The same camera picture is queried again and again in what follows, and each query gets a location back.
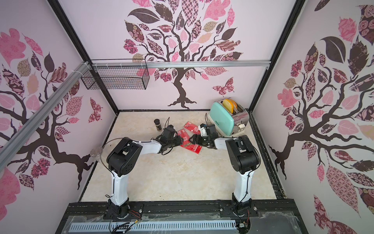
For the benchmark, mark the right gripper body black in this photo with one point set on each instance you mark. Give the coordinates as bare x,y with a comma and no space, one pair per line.
198,139

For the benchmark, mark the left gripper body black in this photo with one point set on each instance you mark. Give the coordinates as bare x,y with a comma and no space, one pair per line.
171,143

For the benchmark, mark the red ruler set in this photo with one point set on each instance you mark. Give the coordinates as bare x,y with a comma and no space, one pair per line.
192,128
193,148
185,137

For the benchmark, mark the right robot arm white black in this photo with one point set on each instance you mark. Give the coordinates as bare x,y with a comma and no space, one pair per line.
244,159

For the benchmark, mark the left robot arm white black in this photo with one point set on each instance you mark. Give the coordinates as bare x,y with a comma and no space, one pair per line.
122,159

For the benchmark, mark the black lid spice jar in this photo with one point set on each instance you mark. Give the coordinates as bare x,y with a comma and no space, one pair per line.
158,124

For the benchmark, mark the mint green toaster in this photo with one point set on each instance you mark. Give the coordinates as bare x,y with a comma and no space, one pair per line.
227,124

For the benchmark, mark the yellow toast slice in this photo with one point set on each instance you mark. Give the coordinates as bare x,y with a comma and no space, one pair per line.
230,105

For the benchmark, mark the clear plastic cup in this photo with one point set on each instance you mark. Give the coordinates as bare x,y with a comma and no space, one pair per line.
96,153

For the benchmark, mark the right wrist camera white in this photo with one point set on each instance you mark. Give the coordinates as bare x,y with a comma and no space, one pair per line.
203,130

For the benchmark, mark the black wire basket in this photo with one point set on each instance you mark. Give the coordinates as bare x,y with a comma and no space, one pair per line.
117,75

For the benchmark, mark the aluminium rail back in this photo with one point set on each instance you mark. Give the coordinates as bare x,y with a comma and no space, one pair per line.
186,64

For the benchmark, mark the aluminium rail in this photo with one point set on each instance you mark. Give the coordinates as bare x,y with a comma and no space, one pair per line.
19,139
186,64

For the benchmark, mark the white slotted cable duct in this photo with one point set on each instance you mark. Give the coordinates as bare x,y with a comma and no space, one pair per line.
151,226

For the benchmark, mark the aluminium rail left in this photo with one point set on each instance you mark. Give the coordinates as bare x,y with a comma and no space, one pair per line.
19,139

